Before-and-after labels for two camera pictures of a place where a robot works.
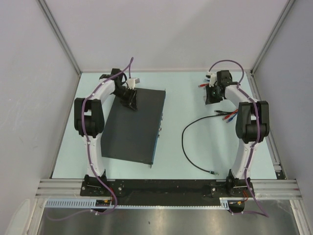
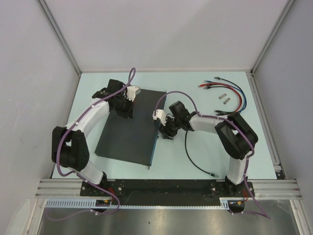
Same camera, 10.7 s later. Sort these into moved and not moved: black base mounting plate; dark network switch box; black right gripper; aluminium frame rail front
Moved: black right gripper
Not moved: black base mounting plate; aluminium frame rail front; dark network switch box
